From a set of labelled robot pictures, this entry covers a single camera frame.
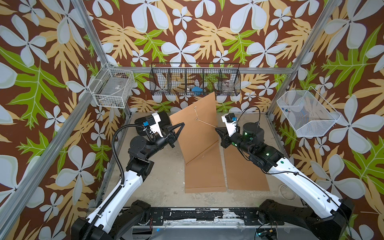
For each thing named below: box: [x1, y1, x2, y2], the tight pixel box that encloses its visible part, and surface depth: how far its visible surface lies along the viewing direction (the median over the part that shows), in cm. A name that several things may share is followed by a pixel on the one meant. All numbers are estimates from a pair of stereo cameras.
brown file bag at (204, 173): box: [184, 140, 226, 194], surface depth 88 cm
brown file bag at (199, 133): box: [169, 91, 219, 165], surface depth 64 cm
